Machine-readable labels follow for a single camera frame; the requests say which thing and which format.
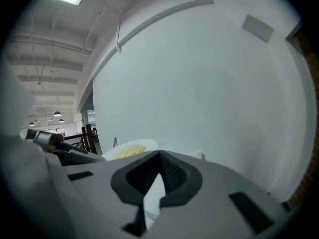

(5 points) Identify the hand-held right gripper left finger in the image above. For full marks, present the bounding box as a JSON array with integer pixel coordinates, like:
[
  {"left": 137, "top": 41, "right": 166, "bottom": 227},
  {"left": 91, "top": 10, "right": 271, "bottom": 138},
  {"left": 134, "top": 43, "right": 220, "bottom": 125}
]
[{"left": 46, "top": 150, "right": 160, "bottom": 239}]

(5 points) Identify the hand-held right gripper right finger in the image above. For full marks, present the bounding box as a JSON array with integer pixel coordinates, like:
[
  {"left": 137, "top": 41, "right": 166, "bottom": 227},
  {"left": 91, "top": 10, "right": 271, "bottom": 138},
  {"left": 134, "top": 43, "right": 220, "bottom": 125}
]
[{"left": 146, "top": 150, "right": 288, "bottom": 239}]

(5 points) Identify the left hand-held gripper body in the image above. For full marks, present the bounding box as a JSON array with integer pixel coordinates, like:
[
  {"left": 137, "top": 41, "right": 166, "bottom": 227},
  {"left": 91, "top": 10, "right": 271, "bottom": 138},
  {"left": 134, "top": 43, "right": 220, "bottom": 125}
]
[{"left": 24, "top": 127, "right": 107, "bottom": 162}]

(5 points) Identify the yellow food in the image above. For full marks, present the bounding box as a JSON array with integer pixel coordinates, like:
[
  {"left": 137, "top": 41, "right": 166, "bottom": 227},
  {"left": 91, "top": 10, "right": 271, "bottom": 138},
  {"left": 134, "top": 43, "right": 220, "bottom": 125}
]
[{"left": 112, "top": 144, "right": 147, "bottom": 160}]

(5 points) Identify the white plate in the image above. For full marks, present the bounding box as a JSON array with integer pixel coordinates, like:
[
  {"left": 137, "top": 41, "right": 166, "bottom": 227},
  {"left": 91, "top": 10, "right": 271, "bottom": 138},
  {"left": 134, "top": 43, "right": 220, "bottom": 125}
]
[{"left": 101, "top": 138, "right": 166, "bottom": 230}]

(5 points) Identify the dark wooden railing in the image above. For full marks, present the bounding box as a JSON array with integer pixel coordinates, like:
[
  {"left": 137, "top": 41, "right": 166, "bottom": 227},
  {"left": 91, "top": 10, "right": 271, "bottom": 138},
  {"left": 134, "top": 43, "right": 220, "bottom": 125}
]
[{"left": 63, "top": 123, "right": 99, "bottom": 155}]

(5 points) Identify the grey wall panel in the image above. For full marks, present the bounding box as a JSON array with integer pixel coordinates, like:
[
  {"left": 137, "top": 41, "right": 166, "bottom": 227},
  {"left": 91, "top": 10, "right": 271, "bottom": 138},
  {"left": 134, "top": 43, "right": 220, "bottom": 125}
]
[{"left": 241, "top": 14, "right": 275, "bottom": 44}]

